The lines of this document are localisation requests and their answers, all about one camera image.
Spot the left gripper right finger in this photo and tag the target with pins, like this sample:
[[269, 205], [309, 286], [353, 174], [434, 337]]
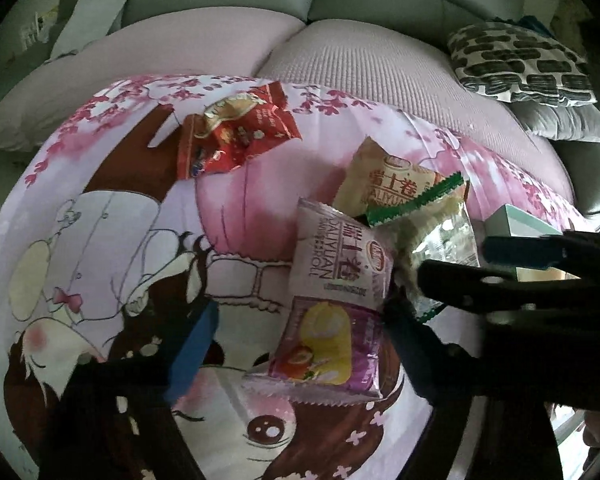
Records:
[[515, 439]]

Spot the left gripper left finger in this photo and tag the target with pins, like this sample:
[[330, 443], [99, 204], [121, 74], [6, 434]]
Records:
[[114, 419]]

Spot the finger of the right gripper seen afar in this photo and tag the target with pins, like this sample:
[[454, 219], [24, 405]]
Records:
[[486, 290]]

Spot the green edged clear cake pack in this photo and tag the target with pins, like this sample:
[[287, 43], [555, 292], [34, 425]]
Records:
[[433, 226]]

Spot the beige orange swiss roll pack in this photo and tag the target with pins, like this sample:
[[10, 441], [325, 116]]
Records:
[[383, 187]]

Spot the purple swiss roll pack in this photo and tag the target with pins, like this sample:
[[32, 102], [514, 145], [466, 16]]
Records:
[[329, 351]]

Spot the red gold candy pack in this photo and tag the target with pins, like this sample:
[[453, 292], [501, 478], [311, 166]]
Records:
[[234, 130]]

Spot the teal shallow cardboard tray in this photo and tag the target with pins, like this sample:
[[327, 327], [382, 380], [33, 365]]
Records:
[[509, 220]]

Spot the grey velvet pillow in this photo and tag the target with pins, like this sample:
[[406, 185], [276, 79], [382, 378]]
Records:
[[572, 123]]

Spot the pink anime print tablecloth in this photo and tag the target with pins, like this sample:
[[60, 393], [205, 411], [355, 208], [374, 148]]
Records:
[[98, 227]]

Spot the black white patterned pillow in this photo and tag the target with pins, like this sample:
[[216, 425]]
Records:
[[512, 64]]

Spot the pink sofa seat cover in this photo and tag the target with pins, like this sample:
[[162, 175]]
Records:
[[368, 61]]

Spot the light grey sofa cushion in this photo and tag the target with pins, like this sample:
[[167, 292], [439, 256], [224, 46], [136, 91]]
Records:
[[90, 21]]

